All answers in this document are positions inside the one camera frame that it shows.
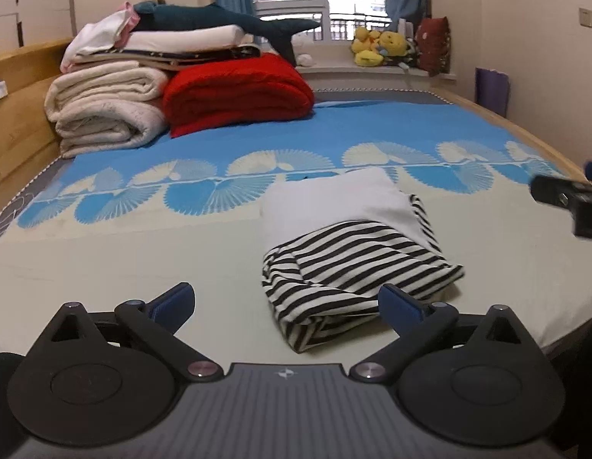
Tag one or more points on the black white striped garment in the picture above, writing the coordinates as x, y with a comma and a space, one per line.
331, 243

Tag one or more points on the cream folded blanket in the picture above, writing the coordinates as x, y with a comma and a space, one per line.
108, 107

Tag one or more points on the dark teal shark plush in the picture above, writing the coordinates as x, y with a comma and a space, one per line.
167, 17

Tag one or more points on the yellow plush toys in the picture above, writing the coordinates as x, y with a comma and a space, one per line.
374, 48

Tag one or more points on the wooden bed frame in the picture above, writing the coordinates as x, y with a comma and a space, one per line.
23, 119

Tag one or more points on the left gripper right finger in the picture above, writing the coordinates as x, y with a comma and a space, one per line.
421, 328

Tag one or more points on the folded white linens stack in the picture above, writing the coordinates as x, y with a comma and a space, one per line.
114, 38

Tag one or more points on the wall light switch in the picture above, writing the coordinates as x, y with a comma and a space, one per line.
585, 17

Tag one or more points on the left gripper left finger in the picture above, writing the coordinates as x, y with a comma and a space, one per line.
151, 327

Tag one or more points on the red folded blanket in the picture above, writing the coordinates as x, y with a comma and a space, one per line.
219, 94

